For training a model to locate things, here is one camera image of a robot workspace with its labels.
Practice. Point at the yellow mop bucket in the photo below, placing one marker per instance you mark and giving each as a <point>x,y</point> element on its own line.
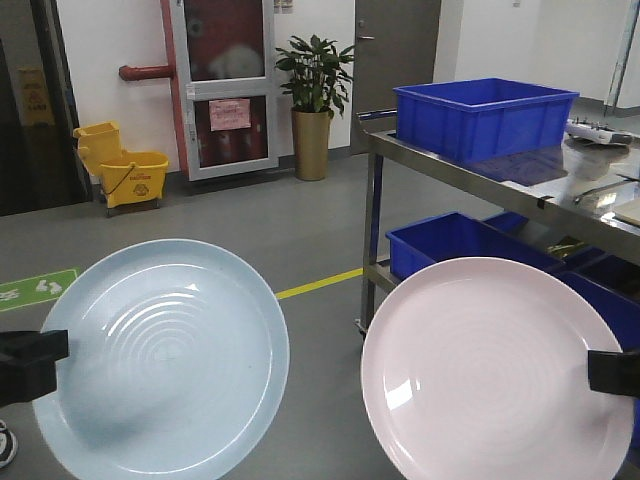
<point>125,177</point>

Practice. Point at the pink plate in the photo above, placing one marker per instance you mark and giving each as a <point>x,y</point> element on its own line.
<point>477,368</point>

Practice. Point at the blue plastic bin on cart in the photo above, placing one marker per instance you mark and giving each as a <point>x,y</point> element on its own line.
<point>475,120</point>

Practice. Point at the red fire hose cabinet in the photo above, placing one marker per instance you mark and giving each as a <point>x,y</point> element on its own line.
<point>223,90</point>

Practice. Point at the white grey remote controller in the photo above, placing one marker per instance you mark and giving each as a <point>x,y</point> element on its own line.
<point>598,133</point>

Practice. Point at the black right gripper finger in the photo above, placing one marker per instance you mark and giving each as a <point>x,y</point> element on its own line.
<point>614,373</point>

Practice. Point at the grey door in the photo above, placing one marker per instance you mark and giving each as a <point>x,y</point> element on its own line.
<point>395,45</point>

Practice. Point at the blue bin lower shelf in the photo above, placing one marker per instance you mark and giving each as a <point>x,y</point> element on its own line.
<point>453,235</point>

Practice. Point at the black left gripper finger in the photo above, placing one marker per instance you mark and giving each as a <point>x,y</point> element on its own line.
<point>28,364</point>

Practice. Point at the light blue plate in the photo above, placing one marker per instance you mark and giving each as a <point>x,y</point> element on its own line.
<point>178,361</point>

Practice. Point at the red pipe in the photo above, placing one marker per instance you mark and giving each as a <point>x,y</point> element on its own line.
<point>167,71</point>

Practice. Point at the potted plant gold pot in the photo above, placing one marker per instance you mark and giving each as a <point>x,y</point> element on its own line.
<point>317,82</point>

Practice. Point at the yellow wet floor sign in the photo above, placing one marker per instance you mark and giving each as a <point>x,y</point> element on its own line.
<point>35,97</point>

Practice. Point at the green floor sticker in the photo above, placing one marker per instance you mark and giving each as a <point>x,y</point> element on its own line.
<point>36,290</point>

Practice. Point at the stainless steel cart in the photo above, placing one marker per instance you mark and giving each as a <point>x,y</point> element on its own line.
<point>586,183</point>

